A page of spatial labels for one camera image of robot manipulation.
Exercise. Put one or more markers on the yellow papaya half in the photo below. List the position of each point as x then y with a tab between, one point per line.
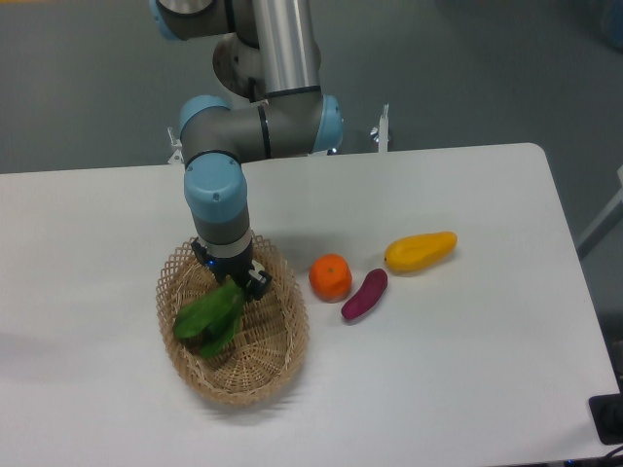
416	252

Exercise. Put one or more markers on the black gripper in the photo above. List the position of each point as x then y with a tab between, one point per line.
248	274

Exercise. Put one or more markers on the woven wicker basket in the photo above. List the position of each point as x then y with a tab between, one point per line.
260	352

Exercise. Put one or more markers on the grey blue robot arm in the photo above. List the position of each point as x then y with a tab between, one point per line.
217	139

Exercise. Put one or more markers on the purple sweet potato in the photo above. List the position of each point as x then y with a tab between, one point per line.
367	296

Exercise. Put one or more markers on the white table leg right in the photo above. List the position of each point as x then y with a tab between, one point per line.
604	222

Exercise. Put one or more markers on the orange tangerine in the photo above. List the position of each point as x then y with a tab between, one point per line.
330	278

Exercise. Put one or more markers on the black box at table edge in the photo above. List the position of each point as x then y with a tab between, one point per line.
606	411

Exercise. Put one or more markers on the green bok choy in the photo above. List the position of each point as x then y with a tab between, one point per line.
212	320

